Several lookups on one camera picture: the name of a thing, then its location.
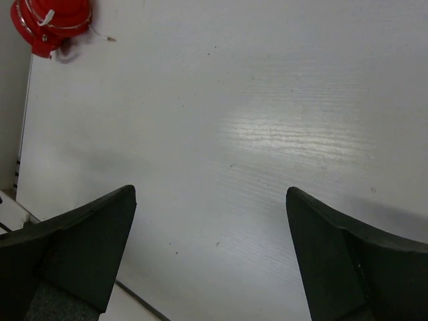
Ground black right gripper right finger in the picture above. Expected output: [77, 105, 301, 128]
[286, 187, 427, 320]

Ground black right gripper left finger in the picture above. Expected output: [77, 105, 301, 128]
[1, 185, 136, 320]

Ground red headphones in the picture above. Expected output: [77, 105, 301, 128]
[10, 0, 92, 59]

